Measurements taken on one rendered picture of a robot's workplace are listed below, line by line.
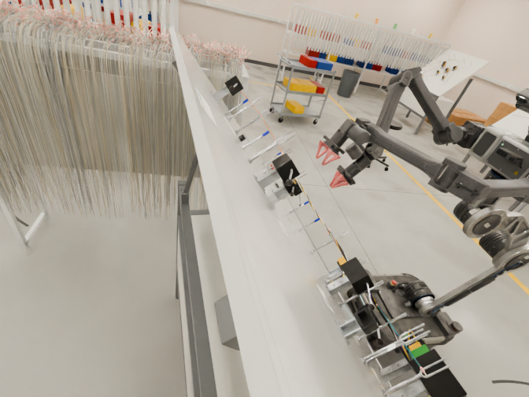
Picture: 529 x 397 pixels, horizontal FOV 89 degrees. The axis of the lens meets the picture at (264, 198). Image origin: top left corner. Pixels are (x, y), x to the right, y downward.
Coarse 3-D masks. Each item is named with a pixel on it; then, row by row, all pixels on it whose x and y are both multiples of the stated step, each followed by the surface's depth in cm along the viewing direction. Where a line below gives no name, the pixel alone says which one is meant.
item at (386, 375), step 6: (414, 342) 72; (420, 342) 71; (402, 360) 72; (408, 360) 69; (390, 366) 72; (396, 366) 71; (402, 366) 70; (408, 366) 70; (378, 372) 71; (384, 372) 72; (390, 372) 71; (396, 372) 71; (402, 372) 71; (414, 372) 67; (384, 378) 71; (390, 378) 71
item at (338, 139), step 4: (336, 132) 111; (340, 132) 110; (324, 136) 115; (332, 136) 112; (336, 136) 111; (340, 136) 110; (344, 136) 110; (332, 140) 112; (336, 140) 111; (340, 140) 110; (344, 140) 111; (336, 144) 111; (340, 144) 111; (336, 148) 109; (340, 148) 111; (344, 152) 112
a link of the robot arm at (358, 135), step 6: (360, 120) 110; (366, 120) 111; (354, 126) 106; (360, 126) 110; (348, 132) 107; (354, 132) 104; (360, 132) 102; (366, 132) 103; (354, 138) 104; (360, 138) 103; (366, 138) 105; (360, 144) 106
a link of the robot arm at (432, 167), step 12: (372, 132) 108; (384, 132) 107; (384, 144) 105; (396, 144) 102; (408, 144) 103; (408, 156) 99; (420, 156) 96; (420, 168) 97; (432, 168) 94; (444, 168) 95; (456, 168) 89; (432, 180) 95; (444, 192) 94
